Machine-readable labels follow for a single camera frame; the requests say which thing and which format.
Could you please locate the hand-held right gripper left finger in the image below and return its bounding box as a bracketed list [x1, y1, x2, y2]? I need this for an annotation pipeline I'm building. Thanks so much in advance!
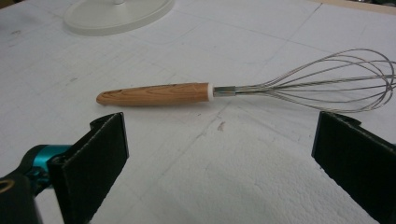
[20, 112, 130, 224]

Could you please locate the wooden handled wire whisk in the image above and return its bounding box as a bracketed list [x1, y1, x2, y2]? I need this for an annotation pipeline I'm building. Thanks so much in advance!
[95, 48, 396, 114]

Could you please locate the round white stand base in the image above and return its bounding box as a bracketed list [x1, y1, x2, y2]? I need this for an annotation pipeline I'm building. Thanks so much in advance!
[64, 0, 176, 36]

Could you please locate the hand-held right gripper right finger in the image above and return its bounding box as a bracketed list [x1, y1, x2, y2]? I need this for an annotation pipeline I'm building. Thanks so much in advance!
[311, 110, 396, 224]

